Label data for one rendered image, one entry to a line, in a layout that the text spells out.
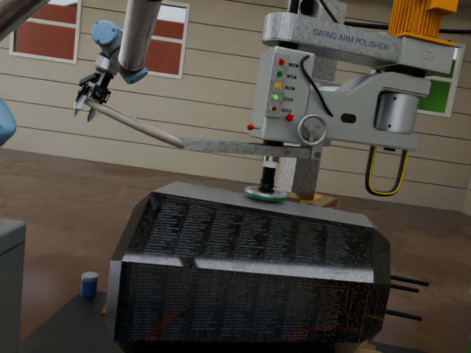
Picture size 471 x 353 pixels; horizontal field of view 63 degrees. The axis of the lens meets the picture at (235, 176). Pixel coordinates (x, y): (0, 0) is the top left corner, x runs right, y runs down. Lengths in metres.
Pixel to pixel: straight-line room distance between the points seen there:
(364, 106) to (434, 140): 6.94
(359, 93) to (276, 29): 0.51
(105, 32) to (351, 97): 1.13
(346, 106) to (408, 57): 0.38
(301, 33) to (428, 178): 7.32
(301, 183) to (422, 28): 1.12
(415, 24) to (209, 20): 6.30
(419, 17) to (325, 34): 0.51
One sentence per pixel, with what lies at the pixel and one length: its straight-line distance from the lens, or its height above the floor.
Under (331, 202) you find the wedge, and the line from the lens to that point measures 2.54.
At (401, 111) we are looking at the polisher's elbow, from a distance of 2.15.
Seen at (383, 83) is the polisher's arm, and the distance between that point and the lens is 2.07.
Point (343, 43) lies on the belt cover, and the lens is 1.96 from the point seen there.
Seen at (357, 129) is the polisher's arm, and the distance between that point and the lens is 2.00.
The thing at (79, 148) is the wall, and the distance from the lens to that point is 8.60.
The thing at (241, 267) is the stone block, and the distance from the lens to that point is 1.60.
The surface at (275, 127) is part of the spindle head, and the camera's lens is 1.80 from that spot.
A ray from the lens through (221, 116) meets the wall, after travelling 7.95.
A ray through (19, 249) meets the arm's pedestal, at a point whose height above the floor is 0.77.
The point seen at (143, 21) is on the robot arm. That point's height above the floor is 1.47.
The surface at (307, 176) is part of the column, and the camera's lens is 2.60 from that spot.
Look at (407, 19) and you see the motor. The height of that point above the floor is 1.83.
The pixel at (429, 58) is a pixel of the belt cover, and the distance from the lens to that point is 2.20.
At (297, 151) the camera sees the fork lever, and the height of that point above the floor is 1.13.
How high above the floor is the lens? 1.24
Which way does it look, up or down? 8 degrees down
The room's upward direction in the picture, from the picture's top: 8 degrees clockwise
